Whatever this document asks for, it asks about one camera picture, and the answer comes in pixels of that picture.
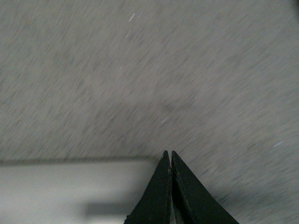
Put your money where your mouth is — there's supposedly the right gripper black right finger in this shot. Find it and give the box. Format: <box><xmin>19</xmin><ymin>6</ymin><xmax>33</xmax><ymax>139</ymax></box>
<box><xmin>171</xmin><ymin>151</ymin><xmax>238</xmax><ymax>224</ymax></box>

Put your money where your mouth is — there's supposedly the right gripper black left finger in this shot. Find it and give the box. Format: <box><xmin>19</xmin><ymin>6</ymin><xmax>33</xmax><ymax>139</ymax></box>
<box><xmin>124</xmin><ymin>151</ymin><xmax>172</xmax><ymax>224</ymax></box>

